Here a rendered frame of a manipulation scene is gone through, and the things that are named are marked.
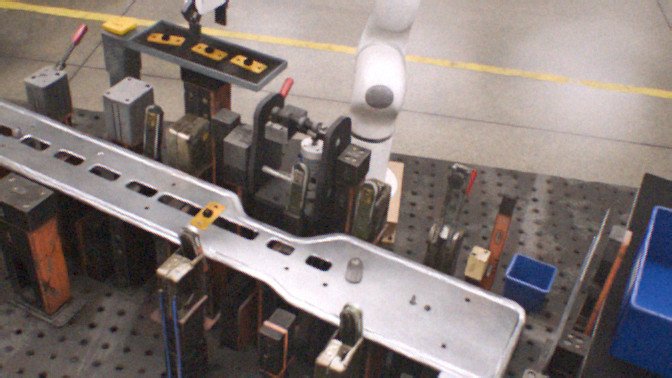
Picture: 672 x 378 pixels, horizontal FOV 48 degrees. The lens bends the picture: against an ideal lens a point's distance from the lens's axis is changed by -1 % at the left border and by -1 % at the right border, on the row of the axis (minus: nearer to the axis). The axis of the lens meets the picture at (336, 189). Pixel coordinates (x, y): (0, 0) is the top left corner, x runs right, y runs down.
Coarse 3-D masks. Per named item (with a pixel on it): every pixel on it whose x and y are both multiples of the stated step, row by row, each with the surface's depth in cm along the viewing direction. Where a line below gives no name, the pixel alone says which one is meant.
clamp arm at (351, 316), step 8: (352, 304) 126; (344, 312) 126; (352, 312) 125; (360, 312) 126; (344, 320) 127; (352, 320) 126; (360, 320) 126; (344, 328) 129; (352, 328) 128; (360, 328) 128; (344, 336) 131; (352, 336) 130; (360, 336) 131; (352, 344) 132
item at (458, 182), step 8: (456, 168) 142; (464, 168) 142; (456, 176) 139; (464, 176) 142; (448, 184) 143; (456, 184) 140; (464, 184) 142; (448, 192) 144; (456, 192) 144; (464, 192) 143; (448, 200) 146; (456, 200) 145; (464, 200) 145; (448, 208) 147; (456, 208) 145; (440, 216) 147; (448, 216) 147; (456, 216) 145; (440, 224) 148; (448, 224) 148; (456, 224) 147; (448, 240) 148
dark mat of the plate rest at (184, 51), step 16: (160, 32) 185; (176, 32) 186; (160, 48) 179; (176, 48) 180; (224, 48) 181; (240, 48) 182; (208, 64) 175; (224, 64) 176; (272, 64) 177; (256, 80) 171
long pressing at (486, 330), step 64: (64, 128) 178; (64, 192) 161; (128, 192) 162; (192, 192) 164; (256, 256) 150; (320, 256) 151; (384, 256) 153; (384, 320) 139; (448, 320) 141; (512, 320) 142
